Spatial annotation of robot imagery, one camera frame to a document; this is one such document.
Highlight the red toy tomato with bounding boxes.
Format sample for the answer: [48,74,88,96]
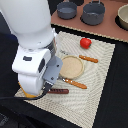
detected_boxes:
[80,38,92,49]

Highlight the fork with orange handle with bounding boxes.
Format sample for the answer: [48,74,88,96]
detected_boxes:
[58,77,87,89]

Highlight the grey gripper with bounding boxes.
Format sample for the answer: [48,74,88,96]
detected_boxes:
[43,56,63,92]

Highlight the white woven placemat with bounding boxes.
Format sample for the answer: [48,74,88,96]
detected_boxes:
[29,32,115,128]

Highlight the beige bowl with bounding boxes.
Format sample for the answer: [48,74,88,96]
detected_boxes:
[118,4,128,30]

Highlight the grey toy pot left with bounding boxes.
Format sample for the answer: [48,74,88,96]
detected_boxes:
[57,2,77,20]

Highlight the knife with orange handle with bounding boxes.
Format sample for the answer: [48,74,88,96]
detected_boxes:
[59,49,99,64]

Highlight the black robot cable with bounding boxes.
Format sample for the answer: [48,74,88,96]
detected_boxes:
[0,87,51,102]

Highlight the grey toy pot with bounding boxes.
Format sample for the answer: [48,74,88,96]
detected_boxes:
[57,2,77,20]
[81,0,105,25]

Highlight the orange toy bread loaf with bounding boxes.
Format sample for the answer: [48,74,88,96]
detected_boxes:
[18,83,36,98]

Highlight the grey toy pot middle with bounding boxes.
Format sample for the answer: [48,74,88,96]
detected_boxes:
[81,0,105,25]

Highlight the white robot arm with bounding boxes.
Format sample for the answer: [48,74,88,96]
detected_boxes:
[0,0,63,96]

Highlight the brown toy sausage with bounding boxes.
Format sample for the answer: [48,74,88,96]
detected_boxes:
[48,88,69,94]

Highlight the round beige plate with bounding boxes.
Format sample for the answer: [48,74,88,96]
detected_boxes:
[60,55,84,79]

